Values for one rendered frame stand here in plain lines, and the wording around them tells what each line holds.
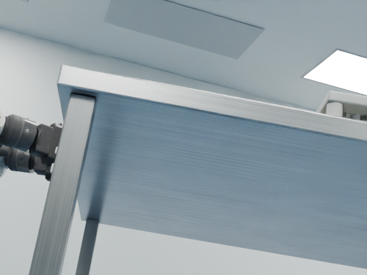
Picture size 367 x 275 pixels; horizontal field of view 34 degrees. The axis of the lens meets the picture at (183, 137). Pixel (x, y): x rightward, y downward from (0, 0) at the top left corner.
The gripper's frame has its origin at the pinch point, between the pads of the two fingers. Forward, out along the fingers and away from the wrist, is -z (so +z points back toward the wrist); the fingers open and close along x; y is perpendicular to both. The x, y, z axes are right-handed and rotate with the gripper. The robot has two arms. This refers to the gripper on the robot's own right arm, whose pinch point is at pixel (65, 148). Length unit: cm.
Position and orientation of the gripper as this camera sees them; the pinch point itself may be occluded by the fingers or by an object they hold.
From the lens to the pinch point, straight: 175.2
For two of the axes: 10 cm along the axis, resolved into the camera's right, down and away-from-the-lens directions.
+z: -8.0, -3.1, -5.1
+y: 5.8, -1.9, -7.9
